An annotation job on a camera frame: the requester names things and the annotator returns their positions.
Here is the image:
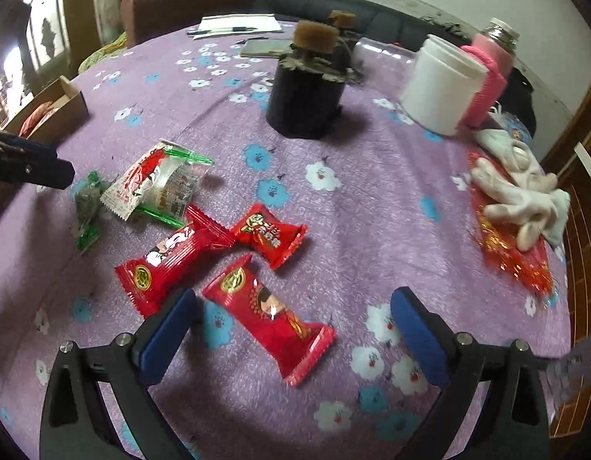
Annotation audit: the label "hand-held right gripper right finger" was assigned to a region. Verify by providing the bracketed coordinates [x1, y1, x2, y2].
[390, 286, 551, 460]

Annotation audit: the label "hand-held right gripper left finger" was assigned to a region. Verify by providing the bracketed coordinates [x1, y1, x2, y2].
[39, 287, 199, 460]

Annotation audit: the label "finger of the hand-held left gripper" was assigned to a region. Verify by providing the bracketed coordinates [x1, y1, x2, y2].
[0, 128, 76, 190]

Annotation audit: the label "brown cardboard box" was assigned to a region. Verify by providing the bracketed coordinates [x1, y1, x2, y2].
[0, 75, 90, 147]

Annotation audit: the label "small green candy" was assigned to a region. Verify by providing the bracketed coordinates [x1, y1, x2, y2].
[72, 170, 115, 252]

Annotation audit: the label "red cartoon snack packet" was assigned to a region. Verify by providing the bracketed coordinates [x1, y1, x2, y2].
[114, 204, 234, 319]
[202, 254, 335, 388]

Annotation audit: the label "small red candy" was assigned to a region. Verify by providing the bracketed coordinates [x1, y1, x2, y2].
[227, 202, 308, 270]

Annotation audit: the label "pink cartoon snack packet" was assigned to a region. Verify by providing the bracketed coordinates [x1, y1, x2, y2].
[18, 98, 61, 135]

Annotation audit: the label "white red-label snack packet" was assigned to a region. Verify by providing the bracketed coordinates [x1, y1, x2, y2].
[100, 141, 181, 222]

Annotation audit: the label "green patterned cloth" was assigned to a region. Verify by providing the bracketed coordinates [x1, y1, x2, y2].
[77, 33, 128, 75]

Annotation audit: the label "red foil packet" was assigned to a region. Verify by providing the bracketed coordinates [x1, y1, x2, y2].
[468, 151, 555, 295]

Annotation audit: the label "clear green-ended snack packet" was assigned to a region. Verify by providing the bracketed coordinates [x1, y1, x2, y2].
[135, 146, 215, 229]

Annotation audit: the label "wooden glazed door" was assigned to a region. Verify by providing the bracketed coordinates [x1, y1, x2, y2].
[0, 0, 95, 106]

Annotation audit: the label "white work gloves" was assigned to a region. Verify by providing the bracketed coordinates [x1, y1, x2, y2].
[470, 127, 571, 252]

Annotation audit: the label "purple floral tablecloth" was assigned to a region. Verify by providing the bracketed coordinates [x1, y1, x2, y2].
[0, 19, 579, 460]

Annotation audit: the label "brown upholstered chair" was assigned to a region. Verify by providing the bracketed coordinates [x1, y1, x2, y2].
[120, 0, 260, 49]

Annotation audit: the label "white plastic jar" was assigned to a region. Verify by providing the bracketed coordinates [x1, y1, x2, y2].
[402, 34, 490, 136]

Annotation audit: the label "white paper sheets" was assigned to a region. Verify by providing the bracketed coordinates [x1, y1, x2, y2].
[187, 13, 283, 39]

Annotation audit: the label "grey notebook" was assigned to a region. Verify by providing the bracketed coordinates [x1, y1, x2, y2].
[240, 37, 296, 57]

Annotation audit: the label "pink sleeved steel bottle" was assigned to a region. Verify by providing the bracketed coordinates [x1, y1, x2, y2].
[461, 18, 521, 130]

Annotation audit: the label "clear plastic container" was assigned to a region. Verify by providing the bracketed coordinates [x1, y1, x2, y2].
[353, 36, 421, 70]

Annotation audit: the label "black leather sofa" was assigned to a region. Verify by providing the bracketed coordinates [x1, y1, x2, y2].
[252, 0, 538, 130]

